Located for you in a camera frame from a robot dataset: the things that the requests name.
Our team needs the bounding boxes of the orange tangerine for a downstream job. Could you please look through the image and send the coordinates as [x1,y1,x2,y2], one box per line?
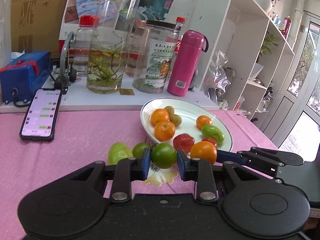
[190,141,218,166]
[154,120,176,142]
[150,108,170,126]
[196,115,213,131]

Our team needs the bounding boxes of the red tomato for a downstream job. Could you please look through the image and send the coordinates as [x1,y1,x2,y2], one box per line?
[173,133,195,154]
[201,137,218,149]

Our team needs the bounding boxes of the white ceramic plate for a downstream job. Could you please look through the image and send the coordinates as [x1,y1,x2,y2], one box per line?
[140,97,234,155]

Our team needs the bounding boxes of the olive kiwi fruits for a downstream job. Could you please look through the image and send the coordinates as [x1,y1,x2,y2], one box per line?
[170,114,182,127]

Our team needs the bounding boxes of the tall glass vase with plants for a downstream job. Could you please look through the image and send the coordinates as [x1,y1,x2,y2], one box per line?
[86,0,147,94]

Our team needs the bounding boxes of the cola bottle with red cap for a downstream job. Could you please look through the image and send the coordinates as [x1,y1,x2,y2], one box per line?
[166,17,186,80]

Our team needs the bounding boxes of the white wall pipe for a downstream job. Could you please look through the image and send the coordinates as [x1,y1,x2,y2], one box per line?
[293,0,305,51]

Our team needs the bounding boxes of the pale green apple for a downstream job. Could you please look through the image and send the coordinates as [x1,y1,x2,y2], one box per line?
[108,142,133,166]

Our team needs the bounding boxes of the green potted plant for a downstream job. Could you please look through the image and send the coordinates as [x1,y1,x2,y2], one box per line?
[262,32,280,56]

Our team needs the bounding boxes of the small green round fruit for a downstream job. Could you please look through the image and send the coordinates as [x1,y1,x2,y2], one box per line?
[132,142,151,159]

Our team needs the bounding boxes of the white shelf unit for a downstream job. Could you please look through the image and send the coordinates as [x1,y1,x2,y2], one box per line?
[188,0,296,136]

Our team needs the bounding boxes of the white board base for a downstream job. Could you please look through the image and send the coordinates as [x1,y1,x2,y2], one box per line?
[0,73,221,113]

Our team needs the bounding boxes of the crumpled clear plastic bag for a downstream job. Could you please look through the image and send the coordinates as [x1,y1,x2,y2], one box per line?
[204,50,233,106]

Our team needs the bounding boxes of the pink thermos bottle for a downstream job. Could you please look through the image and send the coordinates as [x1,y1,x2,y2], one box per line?
[167,30,209,97]

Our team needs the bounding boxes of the red spray can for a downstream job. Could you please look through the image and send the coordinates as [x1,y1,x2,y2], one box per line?
[280,16,293,40]

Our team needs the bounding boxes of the clear labelled plastic jar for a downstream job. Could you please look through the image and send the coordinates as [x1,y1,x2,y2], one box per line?
[132,19,177,94]

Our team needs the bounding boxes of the clear bottle with red cap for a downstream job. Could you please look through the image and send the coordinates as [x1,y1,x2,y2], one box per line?
[73,15,99,78]

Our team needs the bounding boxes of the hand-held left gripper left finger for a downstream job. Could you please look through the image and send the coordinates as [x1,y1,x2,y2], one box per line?
[66,147,151,204]

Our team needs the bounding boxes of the black plug with cable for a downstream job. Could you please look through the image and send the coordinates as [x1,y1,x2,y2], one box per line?
[49,70,70,91]

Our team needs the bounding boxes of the pink floral tablecloth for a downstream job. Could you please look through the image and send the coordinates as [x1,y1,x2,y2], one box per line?
[0,109,279,198]

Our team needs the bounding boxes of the cardboard box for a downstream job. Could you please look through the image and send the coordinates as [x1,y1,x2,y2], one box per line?
[9,0,76,55]

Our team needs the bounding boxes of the glass door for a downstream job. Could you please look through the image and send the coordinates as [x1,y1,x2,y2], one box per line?
[269,9,320,162]

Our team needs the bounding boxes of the clear plastic bottle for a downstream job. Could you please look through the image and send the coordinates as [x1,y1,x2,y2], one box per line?
[124,19,147,78]

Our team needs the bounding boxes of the black smartphone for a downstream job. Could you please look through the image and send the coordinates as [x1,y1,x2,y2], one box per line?
[19,88,63,141]

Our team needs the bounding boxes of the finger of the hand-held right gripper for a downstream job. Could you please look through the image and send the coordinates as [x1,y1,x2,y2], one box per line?
[216,146,304,180]

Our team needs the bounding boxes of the dark green round fruit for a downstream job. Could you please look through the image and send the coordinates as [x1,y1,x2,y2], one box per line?
[150,142,177,169]

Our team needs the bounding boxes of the blue case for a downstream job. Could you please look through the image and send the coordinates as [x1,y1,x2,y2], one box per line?
[0,51,53,106]

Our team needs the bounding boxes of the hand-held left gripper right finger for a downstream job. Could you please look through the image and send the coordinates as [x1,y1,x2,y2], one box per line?
[176,149,262,202]

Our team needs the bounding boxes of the large green oval jujube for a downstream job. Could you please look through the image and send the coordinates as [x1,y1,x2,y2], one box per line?
[201,125,224,146]

